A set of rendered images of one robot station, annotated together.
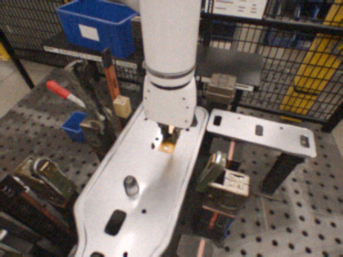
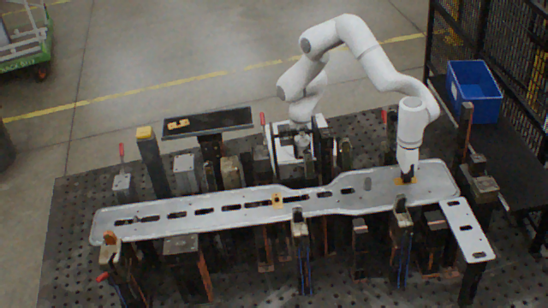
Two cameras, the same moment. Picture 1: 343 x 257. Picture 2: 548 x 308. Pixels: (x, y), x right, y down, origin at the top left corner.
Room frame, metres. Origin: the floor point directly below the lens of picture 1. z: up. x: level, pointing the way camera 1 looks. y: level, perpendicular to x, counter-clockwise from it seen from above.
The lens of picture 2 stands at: (-0.56, -1.06, 2.33)
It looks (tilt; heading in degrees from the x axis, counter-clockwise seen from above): 40 degrees down; 70
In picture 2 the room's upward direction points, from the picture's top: 7 degrees counter-clockwise
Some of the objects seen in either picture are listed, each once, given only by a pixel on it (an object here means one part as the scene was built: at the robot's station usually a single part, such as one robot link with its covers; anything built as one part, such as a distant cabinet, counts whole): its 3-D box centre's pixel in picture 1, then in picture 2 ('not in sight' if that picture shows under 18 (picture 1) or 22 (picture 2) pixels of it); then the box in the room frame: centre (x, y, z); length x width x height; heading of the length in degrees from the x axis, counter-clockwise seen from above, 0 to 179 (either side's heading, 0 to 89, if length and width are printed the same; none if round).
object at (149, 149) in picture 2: not in sight; (157, 175); (-0.46, 0.68, 0.92); 0.08 x 0.08 x 0.44; 71
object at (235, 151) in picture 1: (217, 174); (431, 245); (0.34, -0.15, 0.84); 0.11 x 0.10 x 0.28; 71
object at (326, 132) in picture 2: (37, 219); (327, 172); (0.18, 0.33, 0.91); 0.07 x 0.05 x 0.42; 71
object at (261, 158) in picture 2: not in sight; (266, 187); (-0.07, 0.40, 0.89); 0.13 x 0.11 x 0.38; 71
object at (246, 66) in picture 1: (148, 52); (487, 132); (0.81, 0.10, 1.02); 0.90 x 0.22 x 0.03; 71
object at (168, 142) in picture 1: (170, 137); (405, 180); (0.32, 0.00, 1.06); 0.08 x 0.04 x 0.01; 161
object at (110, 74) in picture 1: (122, 121); not in sight; (0.48, 0.16, 0.95); 0.03 x 0.01 x 0.50; 161
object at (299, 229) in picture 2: not in sight; (302, 257); (-0.10, 0.02, 0.87); 0.12 x 0.09 x 0.35; 71
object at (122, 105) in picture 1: (130, 140); not in sight; (0.45, 0.14, 0.88); 0.04 x 0.04 x 0.36; 71
